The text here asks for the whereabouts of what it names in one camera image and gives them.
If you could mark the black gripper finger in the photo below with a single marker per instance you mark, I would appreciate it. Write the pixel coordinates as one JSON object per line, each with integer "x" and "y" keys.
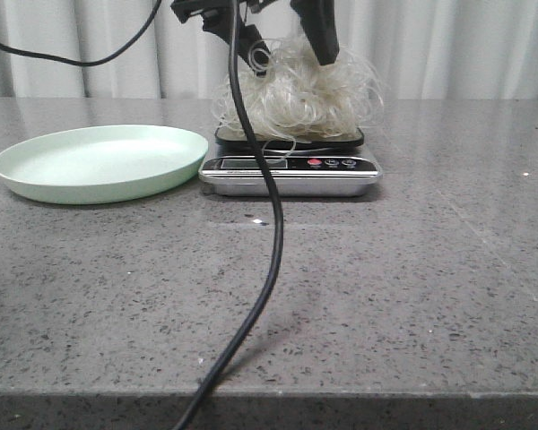
{"x": 317, "y": 20}
{"x": 217, "y": 21}

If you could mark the white vermicelli noodle bundle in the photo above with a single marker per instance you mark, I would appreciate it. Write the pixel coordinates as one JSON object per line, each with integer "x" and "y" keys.
{"x": 292, "y": 101}

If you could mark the white pleated curtain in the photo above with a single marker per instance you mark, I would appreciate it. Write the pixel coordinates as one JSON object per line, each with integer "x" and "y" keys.
{"x": 420, "y": 49}

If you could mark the black silver kitchen scale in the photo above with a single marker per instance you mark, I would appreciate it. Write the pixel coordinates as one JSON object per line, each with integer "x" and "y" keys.
{"x": 339, "y": 166}

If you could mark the light green plastic plate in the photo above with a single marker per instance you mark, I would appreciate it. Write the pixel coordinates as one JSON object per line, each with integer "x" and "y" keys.
{"x": 102, "y": 164}

